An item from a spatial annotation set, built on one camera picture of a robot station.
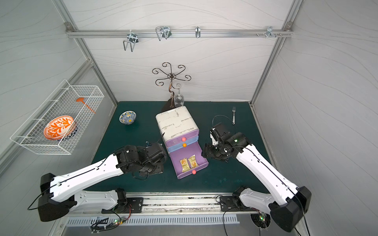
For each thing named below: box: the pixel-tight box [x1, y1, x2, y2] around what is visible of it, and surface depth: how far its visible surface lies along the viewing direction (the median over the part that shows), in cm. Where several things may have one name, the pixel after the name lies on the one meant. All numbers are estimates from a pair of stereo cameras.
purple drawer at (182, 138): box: [165, 129, 200, 148], surface depth 80 cm
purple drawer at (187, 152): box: [168, 141, 209, 179], surface depth 89 cm
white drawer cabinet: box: [155, 105, 200, 152], surface depth 82 cm
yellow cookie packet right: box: [187, 154, 199, 169], surface depth 88 cm
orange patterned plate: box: [43, 115, 75, 141], surface depth 64 cm
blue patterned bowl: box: [119, 110, 137, 125], surface depth 110 cm
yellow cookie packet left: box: [179, 157, 191, 173], surface depth 88 cm
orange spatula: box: [75, 97, 96, 114], surface depth 80 cm
